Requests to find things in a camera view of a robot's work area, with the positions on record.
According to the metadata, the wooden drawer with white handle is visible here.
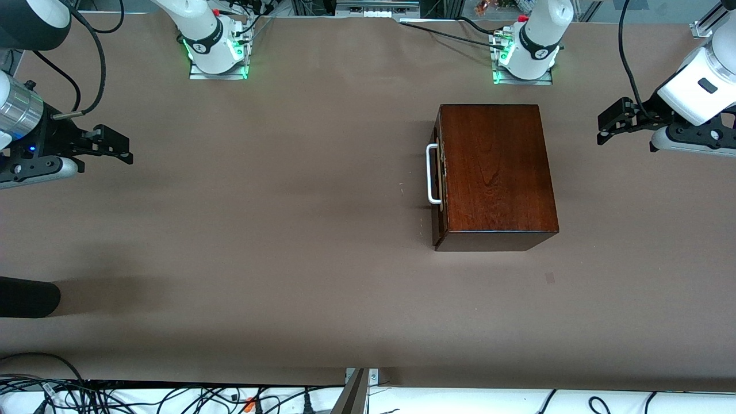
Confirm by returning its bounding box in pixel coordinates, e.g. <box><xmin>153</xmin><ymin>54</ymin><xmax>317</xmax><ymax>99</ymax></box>
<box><xmin>426</xmin><ymin>135</ymin><xmax>444</xmax><ymax>212</ymax></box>

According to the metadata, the dark brown wooden cabinet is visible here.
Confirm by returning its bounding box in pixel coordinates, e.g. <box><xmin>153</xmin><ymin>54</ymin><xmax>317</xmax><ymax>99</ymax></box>
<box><xmin>432</xmin><ymin>104</ymin><xmax>559</xmax><ymax>252</ymax></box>

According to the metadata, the black cylinder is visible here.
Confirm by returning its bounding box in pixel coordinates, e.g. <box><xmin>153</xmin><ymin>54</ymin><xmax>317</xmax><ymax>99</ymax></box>
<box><xmin>0</xmin><ymin>276</ymin><xmax>62</xmax><ymax>319</ymax></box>

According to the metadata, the white power strip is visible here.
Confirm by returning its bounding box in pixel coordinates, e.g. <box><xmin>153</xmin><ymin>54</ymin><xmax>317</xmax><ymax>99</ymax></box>
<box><xmin>335</xmin><ymin>0</ymin><xmax>420</xmax><ymax>19</ymax></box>

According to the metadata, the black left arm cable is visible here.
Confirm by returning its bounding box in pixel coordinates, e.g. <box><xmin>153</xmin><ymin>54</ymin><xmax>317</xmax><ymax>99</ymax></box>
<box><xmin>618</xmin><ymin>0</ymin><xmax>656</xmax><ymax>118</ymax></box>

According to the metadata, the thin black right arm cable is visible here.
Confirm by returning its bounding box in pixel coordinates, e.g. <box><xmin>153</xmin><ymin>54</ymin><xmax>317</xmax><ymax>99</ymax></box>
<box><xmin>32</xmin><ymin>51</ymin><xmax>81</xmax><ymax>113</ymax></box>

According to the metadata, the aluminium frame profile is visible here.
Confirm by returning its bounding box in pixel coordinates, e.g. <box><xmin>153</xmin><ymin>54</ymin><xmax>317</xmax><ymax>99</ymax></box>
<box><xmin>690</xmin><ymin>0</ymin><xmax>726</xmax><ymax>40</ymax></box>

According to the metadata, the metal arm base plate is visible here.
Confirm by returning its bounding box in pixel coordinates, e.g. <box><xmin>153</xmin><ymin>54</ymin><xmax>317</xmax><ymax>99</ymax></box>
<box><xmin>189</xmin><ymin>34</ymin><xmax>249</xmax><ymax>80</ymax></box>
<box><xmin>492</xmin><ymin>29</ymin><xmax>554</xmax><ymax>86</ymax></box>

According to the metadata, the black cable on table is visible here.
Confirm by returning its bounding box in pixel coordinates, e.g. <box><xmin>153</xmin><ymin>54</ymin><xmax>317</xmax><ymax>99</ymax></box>
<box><xmin>400</xmin><ymin>20</ymin><xmax>507</xmax><ymax>49</ymax></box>

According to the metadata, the metal bracket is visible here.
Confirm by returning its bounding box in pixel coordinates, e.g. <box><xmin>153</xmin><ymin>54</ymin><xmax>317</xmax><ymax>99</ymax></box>
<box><xmin>331</xmin><ymin>368</ymin><xmax>380</xmax><ymax>414</ymax></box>

